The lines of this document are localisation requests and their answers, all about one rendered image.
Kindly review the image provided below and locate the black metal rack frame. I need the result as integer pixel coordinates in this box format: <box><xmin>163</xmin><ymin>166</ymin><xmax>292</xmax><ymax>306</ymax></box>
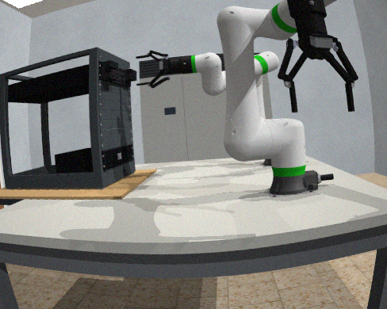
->
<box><xmin>0</xmin><ymin>47</ymin><xmax>136</xmax><ymax>189</ymax></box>

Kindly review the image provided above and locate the flat brown cardboard sheet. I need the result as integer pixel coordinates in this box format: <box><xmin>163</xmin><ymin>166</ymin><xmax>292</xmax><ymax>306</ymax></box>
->
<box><xmin>0</xmin><ymin>169</ymin><xmax>157</xmax><ymax>200</ymax></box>

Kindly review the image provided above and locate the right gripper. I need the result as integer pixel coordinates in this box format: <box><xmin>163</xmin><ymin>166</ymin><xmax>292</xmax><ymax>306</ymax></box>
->
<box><xmin>136</xmin><ymin>50</ymin><xmax>182</xmax><ymax>88</ymax></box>

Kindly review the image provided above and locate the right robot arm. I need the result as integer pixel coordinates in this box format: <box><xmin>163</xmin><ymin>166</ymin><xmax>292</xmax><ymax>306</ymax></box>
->
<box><xmin>159</xmin><ymin>51</ymin><xmax>279</xmax><ymax>120</ymax></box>

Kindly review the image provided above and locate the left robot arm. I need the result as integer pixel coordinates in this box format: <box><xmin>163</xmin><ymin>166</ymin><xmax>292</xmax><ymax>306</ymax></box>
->
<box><xmin>216</xmin><ymin>0</ymin><xmax>336</xmax><ymax>195</ymax></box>

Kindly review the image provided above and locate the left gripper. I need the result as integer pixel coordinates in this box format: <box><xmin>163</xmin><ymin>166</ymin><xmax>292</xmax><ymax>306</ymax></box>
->
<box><xmin>278</xmin><ymin>13</ymin><xmax>358</xmax><ymax>113</ymax></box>

